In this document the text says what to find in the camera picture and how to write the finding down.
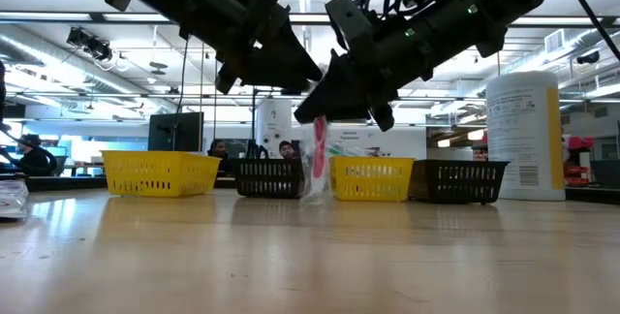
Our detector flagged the white yellow wipes canister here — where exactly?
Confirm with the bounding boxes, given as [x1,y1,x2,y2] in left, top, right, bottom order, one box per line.
[485,70,567,203]

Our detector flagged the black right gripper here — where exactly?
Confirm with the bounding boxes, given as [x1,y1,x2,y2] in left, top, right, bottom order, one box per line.
[293,21,438,133]

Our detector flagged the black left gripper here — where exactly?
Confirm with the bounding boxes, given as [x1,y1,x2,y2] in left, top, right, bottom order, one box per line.
[212,5,325,96]

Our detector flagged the black cable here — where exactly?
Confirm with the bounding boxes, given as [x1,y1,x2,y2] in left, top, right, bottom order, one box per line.
[553,0,620,62]

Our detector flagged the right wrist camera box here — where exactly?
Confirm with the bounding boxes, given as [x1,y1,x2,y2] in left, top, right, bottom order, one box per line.
[325,0,376,55]

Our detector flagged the clear plastic packet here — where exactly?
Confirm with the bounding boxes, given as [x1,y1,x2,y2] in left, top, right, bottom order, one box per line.
[0,179,31,221]

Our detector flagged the yellow slotted plastic basket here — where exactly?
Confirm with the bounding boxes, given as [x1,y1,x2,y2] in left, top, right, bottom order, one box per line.
[329,155,417,204]
[100,149,223,199]

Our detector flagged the black monitor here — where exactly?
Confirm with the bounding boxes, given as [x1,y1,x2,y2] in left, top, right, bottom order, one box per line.
[147,111,205,153]

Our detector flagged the black ceiling-mounted device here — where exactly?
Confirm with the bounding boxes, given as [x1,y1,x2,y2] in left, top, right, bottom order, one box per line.
[66,26,114,62]

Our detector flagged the clear plastic wrapped toothbrush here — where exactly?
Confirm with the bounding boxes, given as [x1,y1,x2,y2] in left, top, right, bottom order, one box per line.
[326,142,384,159]

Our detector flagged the black slotted plastic basket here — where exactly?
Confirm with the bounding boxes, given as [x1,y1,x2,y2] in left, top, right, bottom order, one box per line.
[408,159,511,206]
[231,157,305,201]

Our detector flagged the red white toothbrush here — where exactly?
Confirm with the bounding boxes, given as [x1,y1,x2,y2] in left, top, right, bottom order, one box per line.
[298,114,333,206]

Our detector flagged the red storage bins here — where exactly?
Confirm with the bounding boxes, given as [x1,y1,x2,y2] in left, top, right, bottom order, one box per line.
[563,134,595,189]

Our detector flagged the silver ventilation duct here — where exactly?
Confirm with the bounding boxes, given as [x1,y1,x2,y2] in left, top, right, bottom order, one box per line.
[0,25,166,114]
[544,27,620,64]

